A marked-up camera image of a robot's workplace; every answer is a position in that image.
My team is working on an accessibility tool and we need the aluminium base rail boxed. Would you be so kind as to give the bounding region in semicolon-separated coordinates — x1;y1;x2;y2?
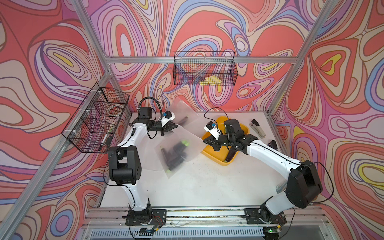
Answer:
77;206;337;240

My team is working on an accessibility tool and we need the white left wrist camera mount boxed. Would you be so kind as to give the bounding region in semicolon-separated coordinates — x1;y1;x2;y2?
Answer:
161;111;176;127

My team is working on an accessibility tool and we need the aluminium frame post right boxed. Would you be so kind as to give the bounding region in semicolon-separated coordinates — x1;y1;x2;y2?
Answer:
267;0;339;116

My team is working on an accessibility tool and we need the aluminium frame post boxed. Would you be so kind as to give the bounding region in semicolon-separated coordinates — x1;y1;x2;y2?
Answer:
267;0;339;116
1;1;121;240

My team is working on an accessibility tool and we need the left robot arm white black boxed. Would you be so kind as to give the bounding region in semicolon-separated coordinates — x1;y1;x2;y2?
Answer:
108;107;178;222

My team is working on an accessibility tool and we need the clear zip-top plastic bag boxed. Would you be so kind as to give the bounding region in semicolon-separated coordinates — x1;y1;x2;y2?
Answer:
167;98;199;127

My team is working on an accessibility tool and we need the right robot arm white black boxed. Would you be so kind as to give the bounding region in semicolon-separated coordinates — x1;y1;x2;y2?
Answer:
203;119;323;223

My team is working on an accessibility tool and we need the black wire basket wall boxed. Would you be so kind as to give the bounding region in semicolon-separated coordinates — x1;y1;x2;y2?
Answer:
62;83;130;154
173;50;238;87

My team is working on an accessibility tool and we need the purple eggplant in tray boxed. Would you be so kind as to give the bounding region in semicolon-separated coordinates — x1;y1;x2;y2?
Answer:
225;149;237;163

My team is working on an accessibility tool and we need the blue black tool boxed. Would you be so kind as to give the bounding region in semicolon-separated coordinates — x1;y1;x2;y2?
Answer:
268;140;278;151

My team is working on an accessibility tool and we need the aluminium horizontal back bar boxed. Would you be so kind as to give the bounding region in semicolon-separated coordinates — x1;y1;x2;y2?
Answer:
104;56;299;64

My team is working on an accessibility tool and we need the aluminium frame post left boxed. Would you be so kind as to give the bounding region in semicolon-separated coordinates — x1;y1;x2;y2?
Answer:
1;1;121;240

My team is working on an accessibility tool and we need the black corrugated cable hose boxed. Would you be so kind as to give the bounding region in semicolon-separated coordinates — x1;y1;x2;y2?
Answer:
137;96;163;116

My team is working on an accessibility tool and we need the yellow cloth in basket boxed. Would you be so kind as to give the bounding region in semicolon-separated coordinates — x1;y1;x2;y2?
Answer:
199;75;223;86

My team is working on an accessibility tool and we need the grey black stapler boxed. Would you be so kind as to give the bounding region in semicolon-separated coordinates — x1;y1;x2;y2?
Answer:
250;119;266;139

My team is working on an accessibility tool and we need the black wire basket left wall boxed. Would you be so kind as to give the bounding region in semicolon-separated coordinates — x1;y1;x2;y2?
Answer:
62;83;130;154

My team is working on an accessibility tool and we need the black wire basket back wall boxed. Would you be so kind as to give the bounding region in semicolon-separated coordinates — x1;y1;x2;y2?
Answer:
173;50;238;87

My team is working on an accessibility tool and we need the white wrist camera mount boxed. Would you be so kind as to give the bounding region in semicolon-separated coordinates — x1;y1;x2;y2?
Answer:
204;121;222;140
161;111;176;127

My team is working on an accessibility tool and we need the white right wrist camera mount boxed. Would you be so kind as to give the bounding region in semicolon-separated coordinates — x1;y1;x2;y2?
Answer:
204;121;222;140

